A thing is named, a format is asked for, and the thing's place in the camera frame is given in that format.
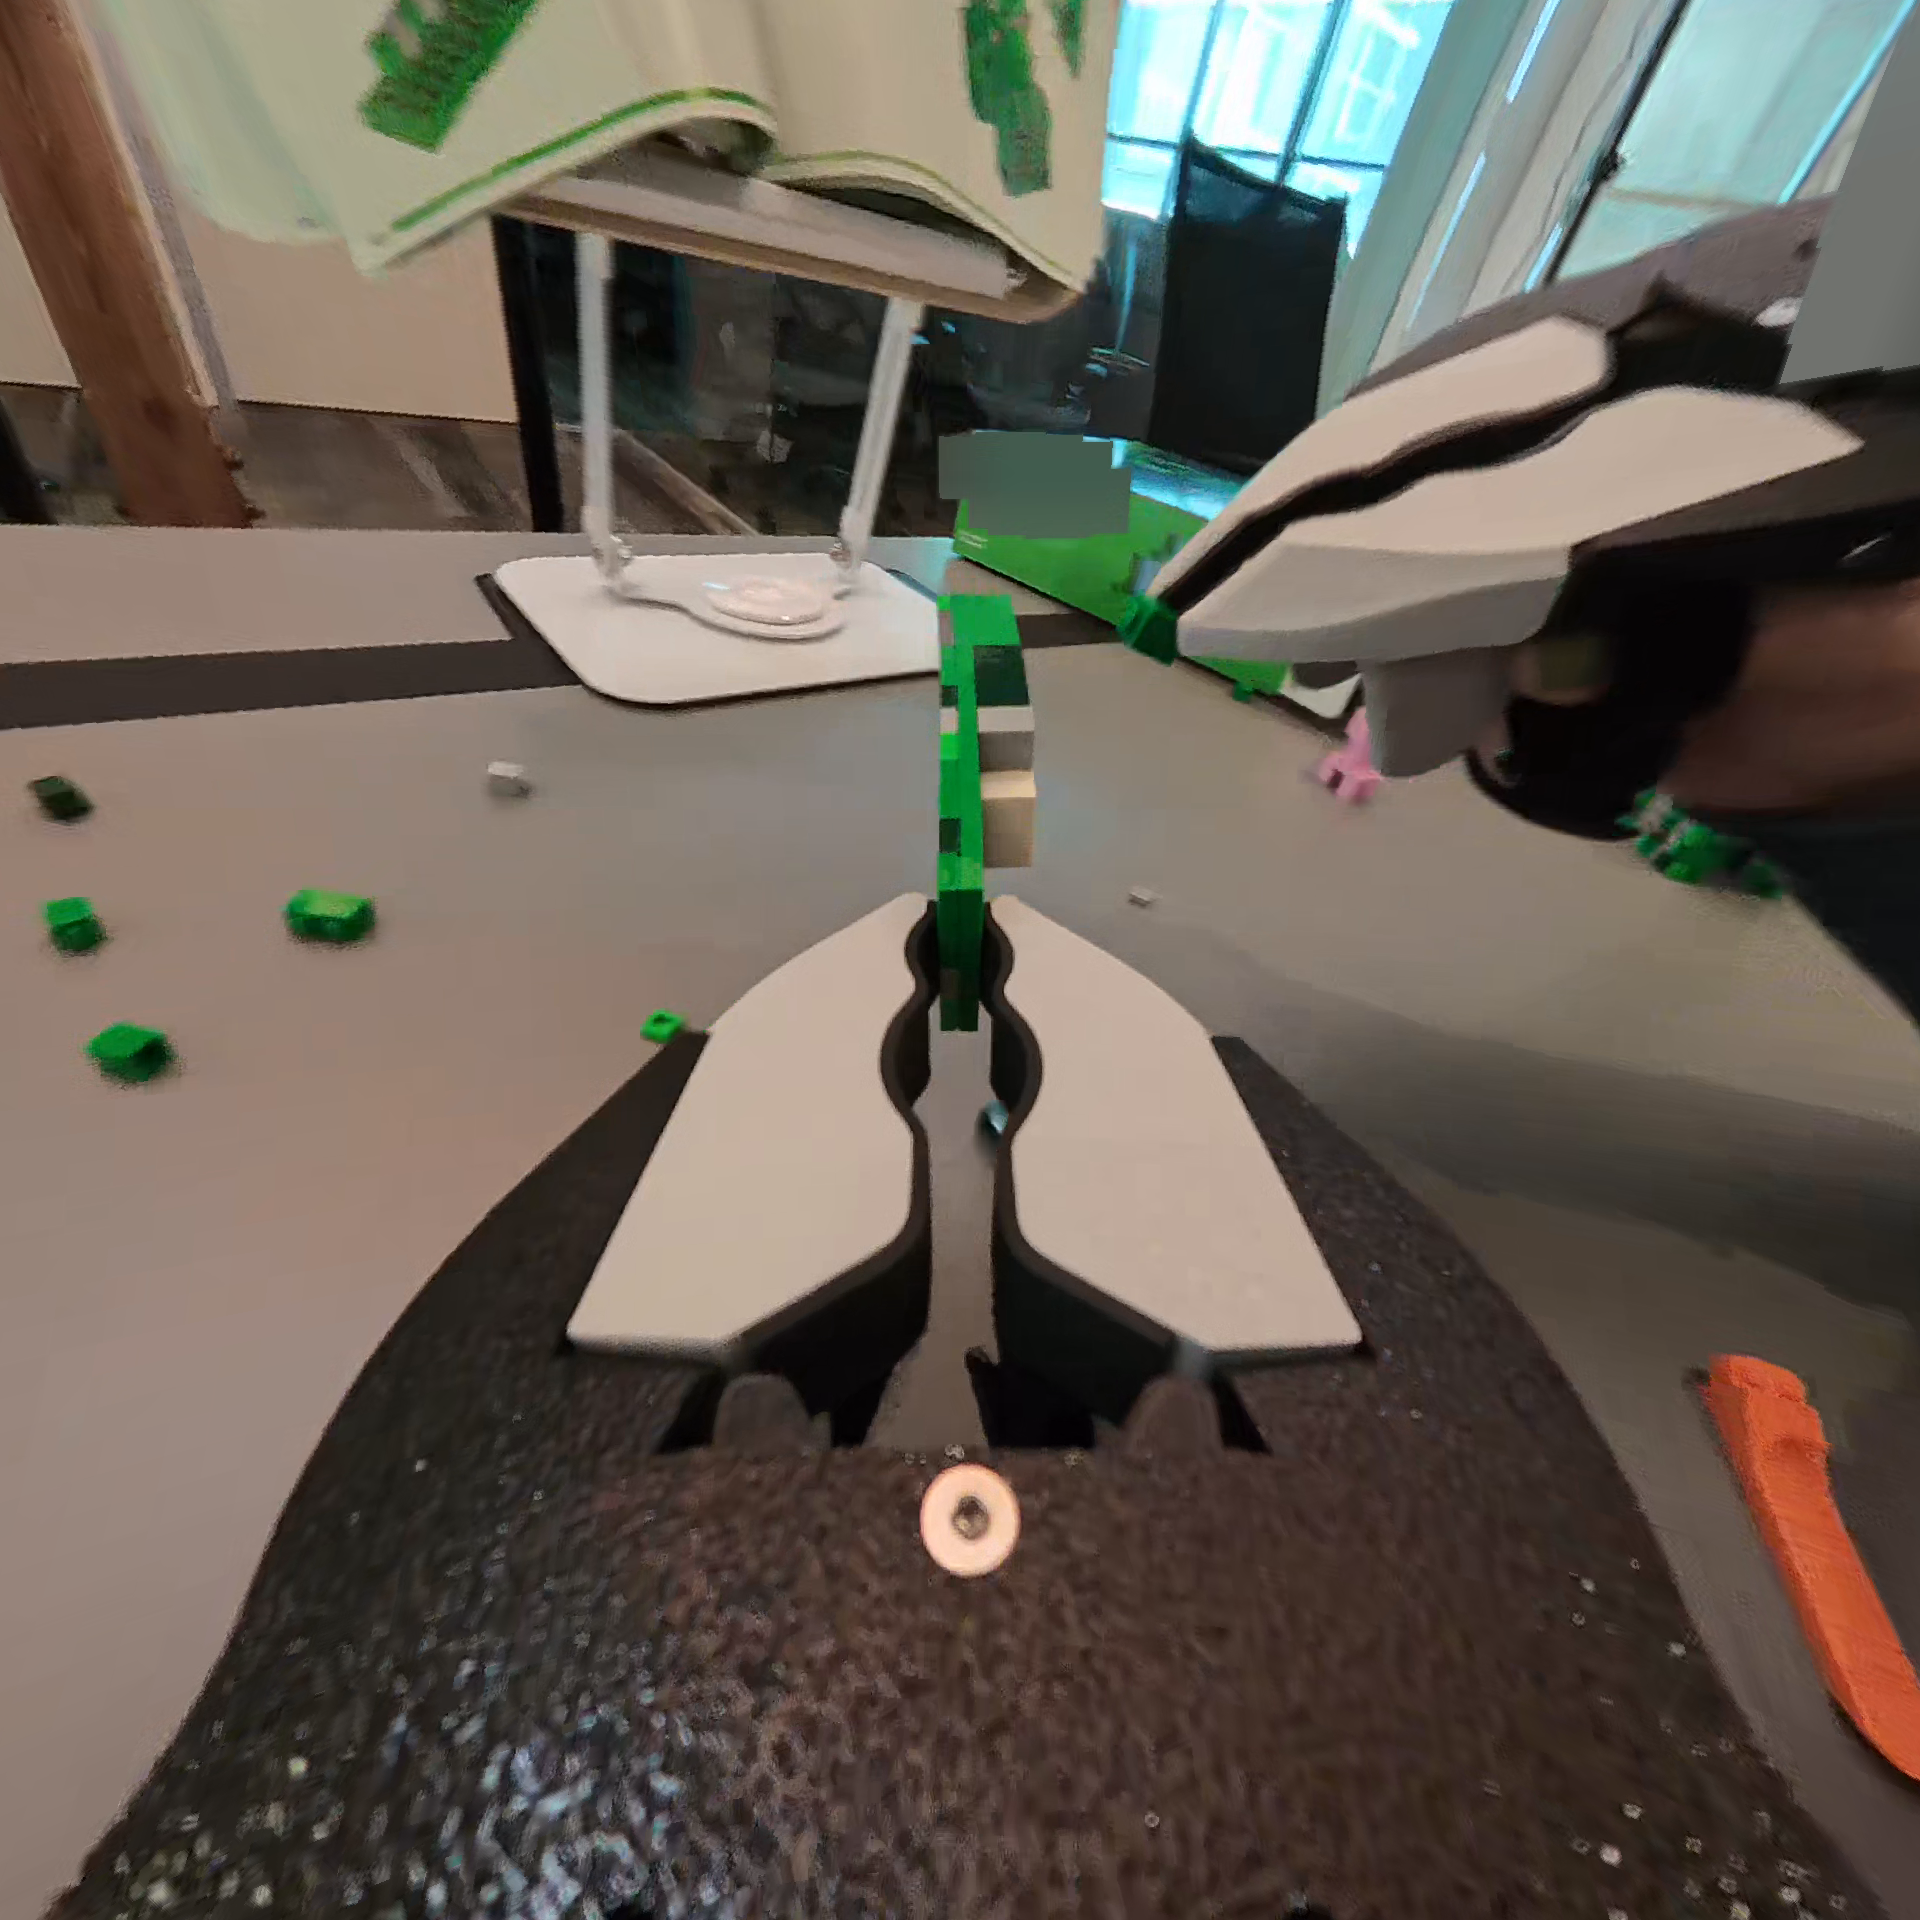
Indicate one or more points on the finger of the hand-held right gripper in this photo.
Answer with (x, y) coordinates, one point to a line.
(1394, 413)
(1438, 553)

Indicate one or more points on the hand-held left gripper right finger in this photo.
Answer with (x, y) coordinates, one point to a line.
(1170, 1170)

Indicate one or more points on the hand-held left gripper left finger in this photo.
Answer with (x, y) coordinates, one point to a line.
(750, 1170)

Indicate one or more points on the small green brick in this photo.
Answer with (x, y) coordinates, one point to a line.
(1152, 630)

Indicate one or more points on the green and white brick assembly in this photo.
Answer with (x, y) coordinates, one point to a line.
(968, 779)

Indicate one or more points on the grey desk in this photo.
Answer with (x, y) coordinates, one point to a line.
(300, 1247)

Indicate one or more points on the person's right hand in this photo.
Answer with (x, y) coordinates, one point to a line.
(1830, 706)

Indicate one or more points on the black chair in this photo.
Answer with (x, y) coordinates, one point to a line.
(1246, 299)

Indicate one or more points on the pink brick figure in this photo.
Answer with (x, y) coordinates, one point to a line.
(1346, 765)

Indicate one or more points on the window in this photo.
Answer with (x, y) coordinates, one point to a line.
(1277, 74)

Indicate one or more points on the green brick pile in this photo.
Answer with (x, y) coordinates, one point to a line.
(1697, 846)

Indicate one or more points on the small white brick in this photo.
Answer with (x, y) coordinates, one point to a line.
(511, 777)

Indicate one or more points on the white book stand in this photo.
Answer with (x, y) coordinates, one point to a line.
(691, 646)

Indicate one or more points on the black tape strip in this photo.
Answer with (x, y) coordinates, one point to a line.
(225, 682)

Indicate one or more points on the orange brick separator tool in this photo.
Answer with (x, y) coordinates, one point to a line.
(1824, 1559)

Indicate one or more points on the green printed instruction booklet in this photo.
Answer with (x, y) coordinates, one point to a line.
(602, 61)

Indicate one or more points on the green brick base plate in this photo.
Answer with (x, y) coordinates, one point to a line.
(1096, 577)

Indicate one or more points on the wooden post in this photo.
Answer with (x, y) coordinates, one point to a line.
(105, 299)

